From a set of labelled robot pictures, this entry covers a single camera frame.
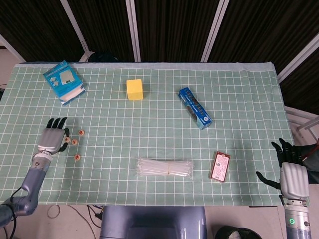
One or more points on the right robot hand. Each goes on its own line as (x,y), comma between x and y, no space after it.
(294,179)

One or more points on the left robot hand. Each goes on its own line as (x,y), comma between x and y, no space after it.
(51,139)

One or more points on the round wooden chess piece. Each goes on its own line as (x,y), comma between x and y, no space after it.
(81,132)
(67,140)
(74,142)
(77,157)

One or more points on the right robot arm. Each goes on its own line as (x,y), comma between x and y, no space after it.
(297,219)

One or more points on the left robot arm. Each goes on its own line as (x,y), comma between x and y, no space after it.
(32,181)

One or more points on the blue kitchen scale box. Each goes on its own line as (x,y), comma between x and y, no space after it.
(62,77)

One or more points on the red playing card box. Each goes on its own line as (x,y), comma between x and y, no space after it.
(219,166)

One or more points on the black waste bin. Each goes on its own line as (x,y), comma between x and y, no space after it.
(236,234)

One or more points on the black office chair back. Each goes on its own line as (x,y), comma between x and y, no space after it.
(103,57)

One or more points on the yellow sponge cube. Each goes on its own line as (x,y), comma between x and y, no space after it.
(135,89)

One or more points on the green checked tablecloth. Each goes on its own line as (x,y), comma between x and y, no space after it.
(149,124)

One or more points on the clear wrapped straw bundle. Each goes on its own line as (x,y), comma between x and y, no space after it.
(154,168)

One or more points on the blue cookie box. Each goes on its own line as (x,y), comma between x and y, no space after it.
(195,108)

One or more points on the blue grey robot torso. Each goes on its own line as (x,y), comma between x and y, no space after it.
(153,224)

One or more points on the white metal rack frame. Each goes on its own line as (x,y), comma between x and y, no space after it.
(302,123)

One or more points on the white partition frame post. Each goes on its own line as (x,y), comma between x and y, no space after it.
(299,58)
(74,28)
(11,47)
(133,30)
(214,31)

